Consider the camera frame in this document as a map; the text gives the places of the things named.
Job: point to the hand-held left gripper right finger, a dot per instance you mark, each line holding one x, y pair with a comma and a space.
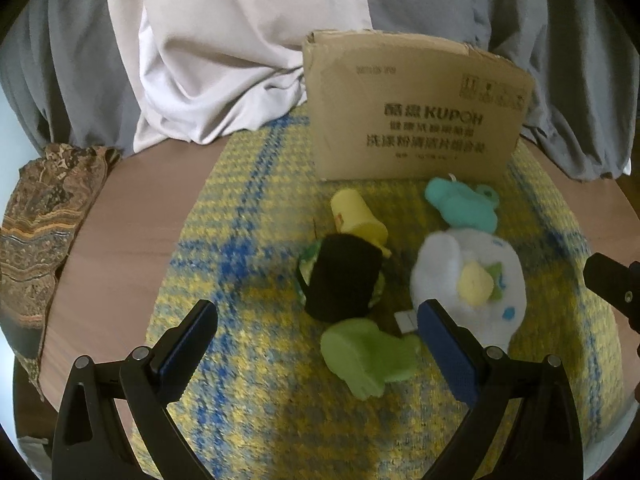
447, 355

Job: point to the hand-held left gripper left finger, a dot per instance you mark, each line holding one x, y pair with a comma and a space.
187, 345

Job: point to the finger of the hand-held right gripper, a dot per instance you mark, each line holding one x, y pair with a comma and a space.
612, 280

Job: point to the light green plush toy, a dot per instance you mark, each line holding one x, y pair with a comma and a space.
365, 355

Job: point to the white plush toy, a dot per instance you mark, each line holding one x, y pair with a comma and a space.
450, 270

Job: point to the black plush toy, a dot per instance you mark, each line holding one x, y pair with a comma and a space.
342, 275

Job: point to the teal plush toy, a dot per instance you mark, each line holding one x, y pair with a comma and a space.
462, 205

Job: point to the yellow toy cup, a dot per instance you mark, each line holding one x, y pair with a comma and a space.
355, 215

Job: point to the brown cardboard box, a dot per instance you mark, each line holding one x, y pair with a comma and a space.
415, 110

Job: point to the yellow and blue woven mat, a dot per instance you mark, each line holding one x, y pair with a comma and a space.
240, 240

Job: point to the brown patterned cloth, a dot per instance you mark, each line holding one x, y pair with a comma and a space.
45, 220

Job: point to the grey cloth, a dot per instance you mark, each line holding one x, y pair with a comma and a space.
550, 60

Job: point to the white cloth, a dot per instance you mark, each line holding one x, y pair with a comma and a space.
215, 50

